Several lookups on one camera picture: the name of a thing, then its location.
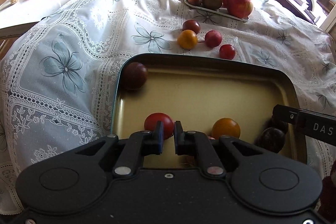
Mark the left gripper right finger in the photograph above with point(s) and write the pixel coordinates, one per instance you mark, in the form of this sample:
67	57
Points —
199	146

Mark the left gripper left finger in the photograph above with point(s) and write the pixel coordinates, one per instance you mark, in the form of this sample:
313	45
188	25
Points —
139	145

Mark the dark brown red tomato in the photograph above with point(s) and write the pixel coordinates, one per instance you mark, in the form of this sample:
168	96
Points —
134	76

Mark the gold metal tray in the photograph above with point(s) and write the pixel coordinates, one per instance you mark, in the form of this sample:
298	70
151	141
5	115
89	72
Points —
198	91

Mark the small red cherry tomato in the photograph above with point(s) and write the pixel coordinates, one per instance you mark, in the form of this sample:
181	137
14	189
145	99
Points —
227	52

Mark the white lace tablecloth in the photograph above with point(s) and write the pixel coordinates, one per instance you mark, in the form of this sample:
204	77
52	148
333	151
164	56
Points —
58	79

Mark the pink red tomato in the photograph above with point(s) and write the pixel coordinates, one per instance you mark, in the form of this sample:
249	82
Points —
213	38

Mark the white fruit plate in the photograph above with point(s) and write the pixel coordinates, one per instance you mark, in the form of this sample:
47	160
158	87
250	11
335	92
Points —
221	12

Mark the dark red plum on plate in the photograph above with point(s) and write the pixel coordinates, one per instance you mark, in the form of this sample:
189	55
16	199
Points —
197	3

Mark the large red apple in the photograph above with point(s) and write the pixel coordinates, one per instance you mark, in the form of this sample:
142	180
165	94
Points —
239	8

